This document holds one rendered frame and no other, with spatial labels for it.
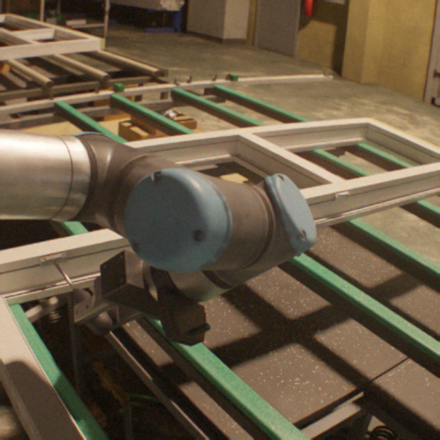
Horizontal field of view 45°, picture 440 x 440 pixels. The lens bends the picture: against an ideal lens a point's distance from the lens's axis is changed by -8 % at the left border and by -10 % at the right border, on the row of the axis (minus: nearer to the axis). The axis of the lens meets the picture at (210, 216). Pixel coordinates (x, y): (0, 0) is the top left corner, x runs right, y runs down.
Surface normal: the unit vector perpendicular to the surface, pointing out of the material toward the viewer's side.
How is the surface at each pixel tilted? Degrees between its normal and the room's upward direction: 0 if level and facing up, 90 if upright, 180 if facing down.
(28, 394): 0
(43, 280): 90
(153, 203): 69
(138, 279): 48
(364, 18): 90
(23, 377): 0
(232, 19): 90
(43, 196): 104
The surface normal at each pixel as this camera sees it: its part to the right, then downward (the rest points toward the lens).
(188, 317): 0.75, -0.44
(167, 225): -0.51, -0.04
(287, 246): -0.04, 0.69
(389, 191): 0.55, 0.40
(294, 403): 0.08, -0.90
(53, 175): 0.80, 0.04
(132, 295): 0.13, 0.83
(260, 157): -0.83, 0.18
